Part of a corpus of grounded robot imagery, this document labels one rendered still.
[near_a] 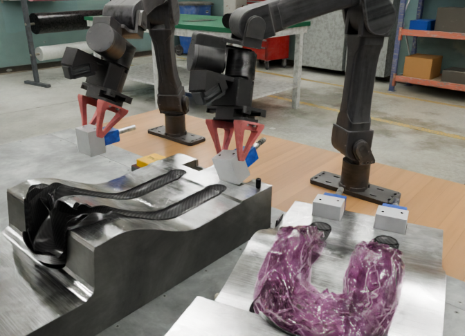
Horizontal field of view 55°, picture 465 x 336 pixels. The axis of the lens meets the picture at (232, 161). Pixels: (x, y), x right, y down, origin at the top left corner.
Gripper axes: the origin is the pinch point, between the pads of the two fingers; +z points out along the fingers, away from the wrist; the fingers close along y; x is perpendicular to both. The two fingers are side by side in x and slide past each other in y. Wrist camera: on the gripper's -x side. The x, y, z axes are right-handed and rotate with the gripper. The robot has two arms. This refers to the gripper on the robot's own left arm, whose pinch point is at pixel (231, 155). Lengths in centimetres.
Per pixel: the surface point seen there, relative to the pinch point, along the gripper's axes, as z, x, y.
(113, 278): 17.8, -28.1, 7.1
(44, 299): 20.9, -35.1, 2.7
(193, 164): 2.8, 2.4, -13.2
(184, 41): -194, 466, -588
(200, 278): 20.1, -11.8, 7.1
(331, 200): 6.1, 8.6, 17.5
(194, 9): -243, 448, -548
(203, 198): 8.2, -6.3, 0.3
